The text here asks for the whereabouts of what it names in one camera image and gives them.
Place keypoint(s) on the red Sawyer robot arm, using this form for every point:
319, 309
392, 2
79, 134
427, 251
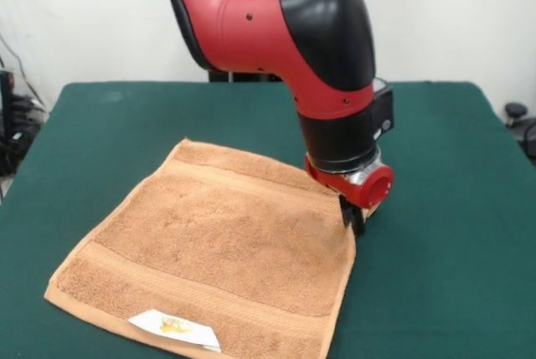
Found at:
272, 32

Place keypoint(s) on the dark green table cloth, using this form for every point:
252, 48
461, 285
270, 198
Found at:
439, 271

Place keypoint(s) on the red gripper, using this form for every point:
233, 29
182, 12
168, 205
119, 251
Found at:
377, 187

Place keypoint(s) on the black equipment stack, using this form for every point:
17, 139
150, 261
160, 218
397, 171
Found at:
10, 133

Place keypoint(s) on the orange terry towel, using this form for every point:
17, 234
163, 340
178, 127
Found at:
209, 250

